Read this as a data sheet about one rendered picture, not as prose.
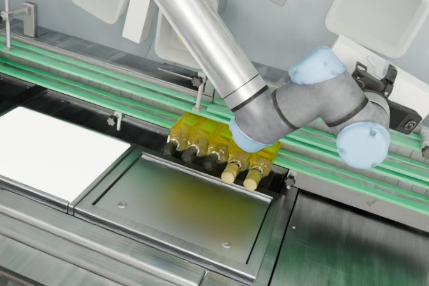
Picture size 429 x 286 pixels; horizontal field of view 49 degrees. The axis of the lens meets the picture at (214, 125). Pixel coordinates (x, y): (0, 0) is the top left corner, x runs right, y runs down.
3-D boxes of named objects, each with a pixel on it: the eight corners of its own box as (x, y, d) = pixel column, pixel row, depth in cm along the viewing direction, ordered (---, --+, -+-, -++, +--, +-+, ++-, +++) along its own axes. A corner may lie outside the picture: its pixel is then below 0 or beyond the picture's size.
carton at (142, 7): (131, 31, 153) (122, 36, 148) (148, -41, 141) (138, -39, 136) (147, 38, 152) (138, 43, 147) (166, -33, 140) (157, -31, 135)
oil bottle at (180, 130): (191, 117, 144) (163, 149, 126) (195, 101, 141) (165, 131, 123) (209, 122, 143) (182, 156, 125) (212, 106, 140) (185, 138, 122)
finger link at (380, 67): (375, 40, 97) (366, 64, 90) (400, 55, 96) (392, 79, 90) (367, 51, 99) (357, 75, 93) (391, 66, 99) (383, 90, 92)
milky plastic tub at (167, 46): (165, 48, 151) (152, 55, 144) (173, -22, 140) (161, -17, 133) (214, 62, 148) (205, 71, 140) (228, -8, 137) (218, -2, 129)
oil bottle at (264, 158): (263, 139, 139) (244, 176, 121) (267, 123, 136) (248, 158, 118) (281, 145, 138) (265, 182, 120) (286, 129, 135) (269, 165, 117)
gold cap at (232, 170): (225, 161, 118) (220, 170, 114) (239, 163, 117) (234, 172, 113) (226, 173, 120) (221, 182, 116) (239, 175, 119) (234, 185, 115)
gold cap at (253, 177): (254, 184, 118) (249, 193, 114) (244, 173, 118) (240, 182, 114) (264, 177, 116) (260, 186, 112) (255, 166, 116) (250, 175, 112)
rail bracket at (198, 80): (200, 99, 140) (184, 115, 129) (210, 46, 132) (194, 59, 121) (210, 102, 139) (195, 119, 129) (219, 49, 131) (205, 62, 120)
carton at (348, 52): (339, 33, 102) (337, 41, 97) (436, 90, 101) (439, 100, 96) (325, 56, 105) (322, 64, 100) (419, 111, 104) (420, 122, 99)
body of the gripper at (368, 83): (358, 58, 91) (354, 78, 81) (396, 81, 91) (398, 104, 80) (336, 89, 95) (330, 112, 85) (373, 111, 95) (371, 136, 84)
